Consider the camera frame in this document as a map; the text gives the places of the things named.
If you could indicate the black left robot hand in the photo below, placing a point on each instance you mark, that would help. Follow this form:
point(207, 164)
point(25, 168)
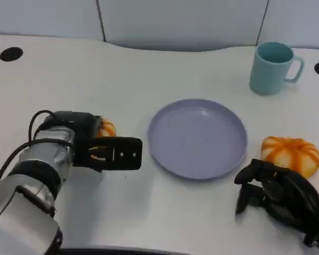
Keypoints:
point(74, 122)

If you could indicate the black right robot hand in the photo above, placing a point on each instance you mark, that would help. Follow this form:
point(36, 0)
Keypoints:
point(289, 196)

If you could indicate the orange white toy bread roll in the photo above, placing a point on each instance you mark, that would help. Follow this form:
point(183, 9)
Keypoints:
point(291, 152)
point(108, 127)

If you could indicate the lilac plate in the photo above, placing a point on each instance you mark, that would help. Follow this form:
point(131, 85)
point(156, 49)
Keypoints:
point(196, 140)

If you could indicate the pale green mug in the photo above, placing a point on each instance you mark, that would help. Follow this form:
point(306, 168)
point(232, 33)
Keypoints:
point(268, 74)

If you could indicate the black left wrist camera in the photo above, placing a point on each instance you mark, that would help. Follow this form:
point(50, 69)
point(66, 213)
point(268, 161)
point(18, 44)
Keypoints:
point(127, 154)

